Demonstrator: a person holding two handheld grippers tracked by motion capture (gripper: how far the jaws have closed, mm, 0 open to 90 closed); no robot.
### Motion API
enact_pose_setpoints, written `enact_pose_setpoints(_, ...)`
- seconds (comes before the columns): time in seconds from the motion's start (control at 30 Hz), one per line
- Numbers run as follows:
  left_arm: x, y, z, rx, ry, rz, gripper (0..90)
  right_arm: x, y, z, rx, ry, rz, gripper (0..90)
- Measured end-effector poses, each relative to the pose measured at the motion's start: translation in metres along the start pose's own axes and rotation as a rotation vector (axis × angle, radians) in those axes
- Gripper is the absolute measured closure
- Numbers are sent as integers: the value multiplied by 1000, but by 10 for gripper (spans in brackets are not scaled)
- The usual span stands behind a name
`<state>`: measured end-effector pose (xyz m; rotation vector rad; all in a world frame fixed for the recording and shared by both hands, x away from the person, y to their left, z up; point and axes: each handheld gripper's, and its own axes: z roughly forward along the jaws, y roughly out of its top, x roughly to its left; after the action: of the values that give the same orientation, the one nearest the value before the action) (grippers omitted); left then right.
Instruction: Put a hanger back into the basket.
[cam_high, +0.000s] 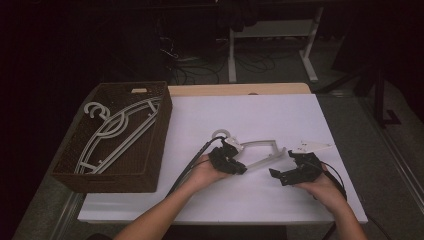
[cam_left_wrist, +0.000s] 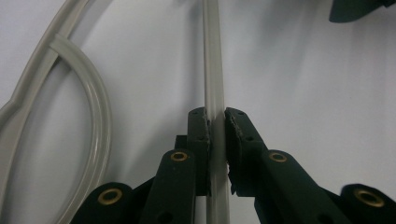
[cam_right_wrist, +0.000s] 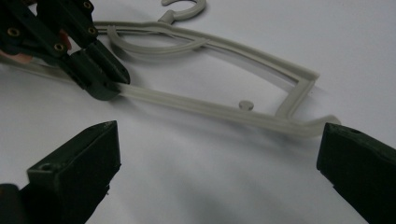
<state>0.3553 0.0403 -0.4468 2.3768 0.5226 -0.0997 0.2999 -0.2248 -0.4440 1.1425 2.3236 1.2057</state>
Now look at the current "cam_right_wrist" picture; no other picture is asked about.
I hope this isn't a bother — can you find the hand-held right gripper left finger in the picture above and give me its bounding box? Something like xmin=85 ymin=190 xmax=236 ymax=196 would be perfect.
xmin=18 ymin=120 xmax=122 ymax=224

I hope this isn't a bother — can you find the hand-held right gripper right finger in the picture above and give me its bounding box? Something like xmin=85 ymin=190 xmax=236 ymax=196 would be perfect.
xmin=316 ymin=121 xmax=396 ymax=224

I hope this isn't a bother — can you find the grey plastic clothes hanger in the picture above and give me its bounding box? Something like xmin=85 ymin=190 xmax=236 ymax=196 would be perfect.
xmin=0 ymin=0 xmax=342 ymax=138

